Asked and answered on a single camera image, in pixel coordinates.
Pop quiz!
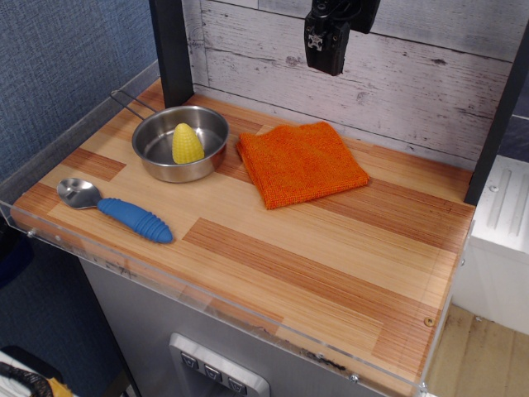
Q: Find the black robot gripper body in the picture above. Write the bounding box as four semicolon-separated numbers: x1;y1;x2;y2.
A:
305;0;380;34

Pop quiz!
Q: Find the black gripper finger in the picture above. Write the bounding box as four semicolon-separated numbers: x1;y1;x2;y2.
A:
304;17;329;70
326;22;350;76

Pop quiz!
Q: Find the blue handled metal spoon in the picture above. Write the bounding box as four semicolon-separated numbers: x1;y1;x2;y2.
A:
56;178;174;244

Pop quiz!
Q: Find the orange folded cloth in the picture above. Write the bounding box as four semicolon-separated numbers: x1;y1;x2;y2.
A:
236;122;369;209

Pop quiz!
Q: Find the small steel pot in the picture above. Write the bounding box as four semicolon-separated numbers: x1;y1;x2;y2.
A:
131;106;230;183

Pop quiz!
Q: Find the yellow toy corn cob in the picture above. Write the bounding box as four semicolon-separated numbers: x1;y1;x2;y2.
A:
172;123;205;165

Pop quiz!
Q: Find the white ridged side unit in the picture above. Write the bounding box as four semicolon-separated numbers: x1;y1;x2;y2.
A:
452;155;528;334

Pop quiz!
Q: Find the clear acrylic table guard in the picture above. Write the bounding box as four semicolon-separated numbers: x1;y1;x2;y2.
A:
0;60;476;397

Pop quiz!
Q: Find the grey dispenser button panel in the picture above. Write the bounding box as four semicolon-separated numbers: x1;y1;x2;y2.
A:
169;332;271;396

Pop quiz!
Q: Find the yellow object bottom left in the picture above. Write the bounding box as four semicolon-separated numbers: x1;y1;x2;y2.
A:
47;378;74;397

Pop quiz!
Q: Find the dark left vertical post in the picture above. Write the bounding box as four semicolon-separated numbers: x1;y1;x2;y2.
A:
149;0;194;108

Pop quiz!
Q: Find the dark vertical post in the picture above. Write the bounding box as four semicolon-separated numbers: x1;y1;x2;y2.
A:
465;1;528;205
149;0;194;108

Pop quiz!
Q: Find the dark right vertical post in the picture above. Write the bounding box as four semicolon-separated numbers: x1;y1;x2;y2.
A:
465;1;528;205

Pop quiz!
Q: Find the black cable bundle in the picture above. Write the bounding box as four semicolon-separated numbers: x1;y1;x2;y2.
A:
0;361;53;397

